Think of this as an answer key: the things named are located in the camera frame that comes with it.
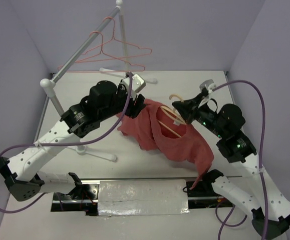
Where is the pink wire hanger far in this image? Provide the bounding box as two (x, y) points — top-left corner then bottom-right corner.
(101, 16), (152, 60)

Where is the pink wire hanger near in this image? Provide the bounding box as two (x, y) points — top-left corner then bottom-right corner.
(65, 31), (145, 73)

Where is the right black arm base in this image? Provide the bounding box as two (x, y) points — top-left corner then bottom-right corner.
(182, 173), (218, 198)

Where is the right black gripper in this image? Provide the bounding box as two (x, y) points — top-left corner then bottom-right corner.
(171, 91), (225, 137)

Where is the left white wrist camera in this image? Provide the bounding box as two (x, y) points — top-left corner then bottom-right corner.
(121, 72), (146, 99)

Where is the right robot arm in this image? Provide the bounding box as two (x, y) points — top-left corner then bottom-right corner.
(172, 94), (290, 240)

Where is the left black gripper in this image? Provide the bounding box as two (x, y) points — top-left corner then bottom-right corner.
(99, 78), (146, 122)

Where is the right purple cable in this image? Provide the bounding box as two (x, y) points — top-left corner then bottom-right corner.
(208, 79), (269, 240)

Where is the pink wire hanger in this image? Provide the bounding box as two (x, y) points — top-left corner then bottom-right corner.
(101, 16), (152, 60)
(65, 31), (145, 73)

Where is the silver foil tape panel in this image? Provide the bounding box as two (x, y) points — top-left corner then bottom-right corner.
(98, 179), (189, 216)

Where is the red t shirt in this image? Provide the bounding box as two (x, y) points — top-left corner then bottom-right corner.
(117, 99), (214, 189)

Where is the white garment rack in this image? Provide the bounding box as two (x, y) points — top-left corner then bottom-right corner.
(39, 0), (158, 162)

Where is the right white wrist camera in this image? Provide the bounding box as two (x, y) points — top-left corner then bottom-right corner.
(199, 79), (216, 99)

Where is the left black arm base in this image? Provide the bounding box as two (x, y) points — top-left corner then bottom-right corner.
(51, 179), (100, 217)

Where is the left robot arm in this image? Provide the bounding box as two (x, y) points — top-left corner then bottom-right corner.
(0, 77), (146, 202)

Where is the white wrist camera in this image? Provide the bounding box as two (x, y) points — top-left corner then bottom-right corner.
(199, 79), (216, 99)
(121, 72), (146, 99)

